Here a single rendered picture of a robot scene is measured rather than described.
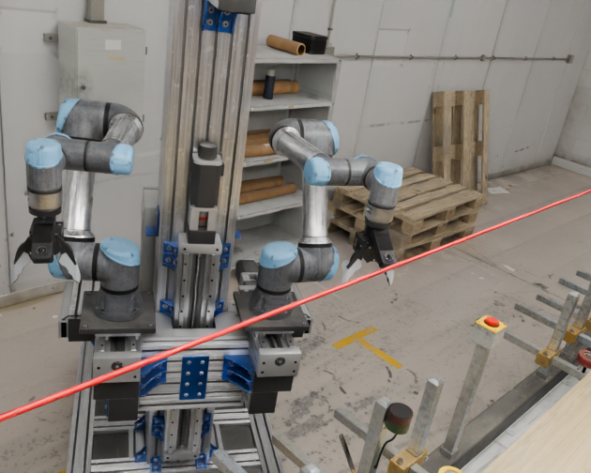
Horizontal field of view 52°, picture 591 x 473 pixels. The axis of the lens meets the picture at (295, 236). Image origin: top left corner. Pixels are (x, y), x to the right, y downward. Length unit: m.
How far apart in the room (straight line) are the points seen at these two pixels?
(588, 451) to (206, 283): 1.30
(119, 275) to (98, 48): 1.79
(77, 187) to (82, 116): 0.20
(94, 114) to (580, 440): 1.78
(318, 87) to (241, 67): 2.61
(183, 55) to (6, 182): 2.01
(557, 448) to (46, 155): 1.65
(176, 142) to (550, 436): 1.48
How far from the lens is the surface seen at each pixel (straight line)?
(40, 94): 3.61
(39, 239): 1.49
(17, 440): 3.11
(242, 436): 2.79
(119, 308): 1.93
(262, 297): 2.00
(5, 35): 3.49
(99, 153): 1.52
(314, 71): 4.49
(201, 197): 1.89
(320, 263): 1.99
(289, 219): 4.83
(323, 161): 1.61
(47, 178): 1.46
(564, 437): 2.16
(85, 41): 3.40
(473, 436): 2.33
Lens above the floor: 2.12
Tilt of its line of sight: 24 degrees down
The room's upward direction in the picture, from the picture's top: 9 degrees clockwise
